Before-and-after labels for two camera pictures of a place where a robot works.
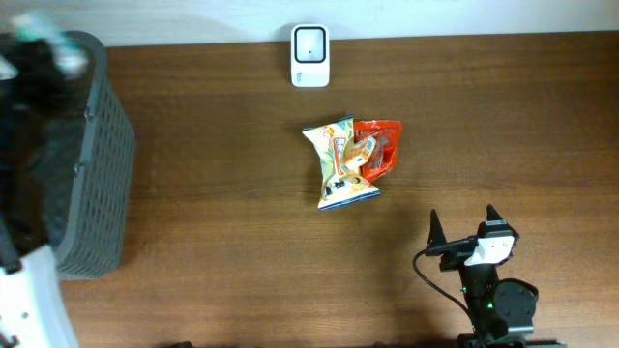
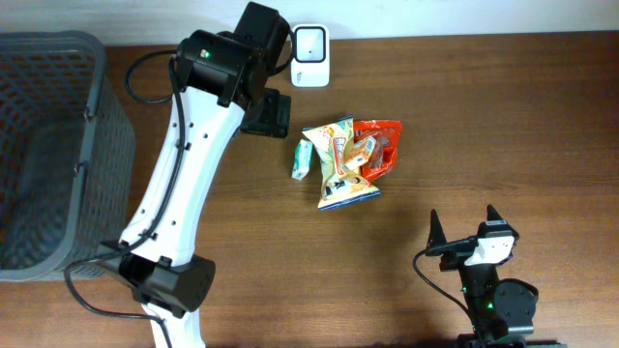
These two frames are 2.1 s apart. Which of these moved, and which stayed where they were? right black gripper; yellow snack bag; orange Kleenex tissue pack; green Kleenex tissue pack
Moved: green Kleenex tissue pack
Stayed: orange Kleenex tissue pack; right black gripper; yellow snack bag
